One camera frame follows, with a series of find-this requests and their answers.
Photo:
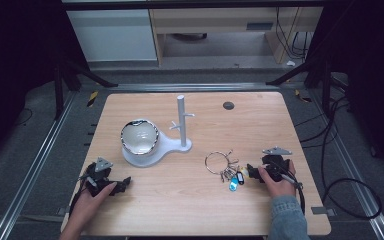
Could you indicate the person's left hand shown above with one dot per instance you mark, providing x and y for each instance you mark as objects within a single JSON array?
[{"x": 88, "y": 205}]

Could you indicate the white peg stand with base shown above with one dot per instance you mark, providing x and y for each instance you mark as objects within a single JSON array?
[{"x": 182, "y": 126}]

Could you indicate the bunch of metal keys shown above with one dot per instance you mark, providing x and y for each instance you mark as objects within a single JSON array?
[{"x": 230, "y": 171}]

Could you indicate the yellow black striped tape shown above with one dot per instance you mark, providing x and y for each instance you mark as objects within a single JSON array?
[
  {"x": 302, "y": 96},
  {"x": 92, "y": 98}
]

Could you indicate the aluminium floor rail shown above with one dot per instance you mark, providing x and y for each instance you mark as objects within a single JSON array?
[
  {"x": 356, "y": 173},
  {"x": 30, "y": 173}
]

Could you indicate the grey table bracket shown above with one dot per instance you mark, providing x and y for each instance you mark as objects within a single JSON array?
[
  {"x": 323, "y": 210},
  {"x": 62, "y": 211}
]

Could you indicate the blue key tag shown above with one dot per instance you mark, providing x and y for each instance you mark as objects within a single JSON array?
[{"x": 233, "y": 184}]

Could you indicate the black metal stand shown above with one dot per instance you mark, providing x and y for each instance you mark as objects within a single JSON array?
[
  {"x": 59, "y": 90},
  {"x": 326, "y": 86}
]

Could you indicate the black key tag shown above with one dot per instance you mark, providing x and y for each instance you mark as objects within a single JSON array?
[{"x": 240, "y": 178}]

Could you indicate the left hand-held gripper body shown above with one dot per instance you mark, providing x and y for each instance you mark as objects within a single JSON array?
[{"x": 97, "y": 174}]

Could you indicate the person's right hand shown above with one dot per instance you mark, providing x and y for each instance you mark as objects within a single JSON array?
[{"x": 280, "y": 188}]

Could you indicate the yellow key tag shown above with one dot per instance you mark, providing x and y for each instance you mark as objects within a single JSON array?
[{"x": 245, "y": 171}]

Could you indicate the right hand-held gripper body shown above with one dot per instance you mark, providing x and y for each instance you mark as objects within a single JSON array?
[{"x": 276, "y": 163}]

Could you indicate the shiny silver bowl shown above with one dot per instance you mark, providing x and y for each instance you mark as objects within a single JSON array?
[{"x": 140, "y": 137}]

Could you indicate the white cabinet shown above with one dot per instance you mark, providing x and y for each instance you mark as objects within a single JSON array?
[{"x": 113, "y": 35}]

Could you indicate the grey table grommet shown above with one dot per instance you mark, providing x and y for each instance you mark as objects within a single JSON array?
[{"x": 228, "y": 105}]

